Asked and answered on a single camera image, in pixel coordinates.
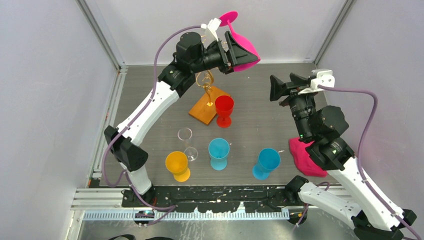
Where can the pink crumpled cloth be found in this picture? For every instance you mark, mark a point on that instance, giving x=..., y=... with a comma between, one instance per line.
x=302, y=160

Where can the yellow plastic wine glass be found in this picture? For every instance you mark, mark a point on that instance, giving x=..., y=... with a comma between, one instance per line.
x=177, y=164

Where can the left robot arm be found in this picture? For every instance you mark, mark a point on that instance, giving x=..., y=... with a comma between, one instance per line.
x=190, y=57

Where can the pink plastic wine glass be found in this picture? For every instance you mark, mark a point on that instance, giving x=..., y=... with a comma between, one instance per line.
x=252, y=57

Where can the red plastic wine glass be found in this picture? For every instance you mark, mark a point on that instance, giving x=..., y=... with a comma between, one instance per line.
x=224, y=108

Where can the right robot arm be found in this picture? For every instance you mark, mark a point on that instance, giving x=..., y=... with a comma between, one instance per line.
x=370, y=214

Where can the blue wine glass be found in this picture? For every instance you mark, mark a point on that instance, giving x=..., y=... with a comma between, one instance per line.
x=219, y=150
x=268, y=160

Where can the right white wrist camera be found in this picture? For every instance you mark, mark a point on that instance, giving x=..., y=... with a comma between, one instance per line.
x=322, y=77

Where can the gold wire glass rack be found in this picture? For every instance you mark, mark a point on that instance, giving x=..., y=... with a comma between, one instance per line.
x=204, y=109

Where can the blue wine glass right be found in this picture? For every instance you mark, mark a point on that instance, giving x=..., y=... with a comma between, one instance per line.
x=268, y=160

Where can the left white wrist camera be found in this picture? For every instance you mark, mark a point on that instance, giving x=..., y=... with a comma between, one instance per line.
x=210, y=29

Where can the clear wine glass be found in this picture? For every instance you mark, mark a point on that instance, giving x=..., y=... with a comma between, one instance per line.
x=185, y=135

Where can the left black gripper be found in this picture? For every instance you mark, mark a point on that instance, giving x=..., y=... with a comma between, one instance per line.
x=238, y=54

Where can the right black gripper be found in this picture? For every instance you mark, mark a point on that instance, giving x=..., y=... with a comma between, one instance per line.
x=278, y=88

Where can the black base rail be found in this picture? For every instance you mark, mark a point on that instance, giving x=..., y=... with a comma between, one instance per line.
x=221, y=198

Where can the blue wine glass centre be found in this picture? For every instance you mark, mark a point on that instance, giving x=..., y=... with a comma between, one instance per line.
x=219, y=150

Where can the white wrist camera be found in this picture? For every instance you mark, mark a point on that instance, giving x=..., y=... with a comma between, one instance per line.
x=322, y=77
x=210, y=29

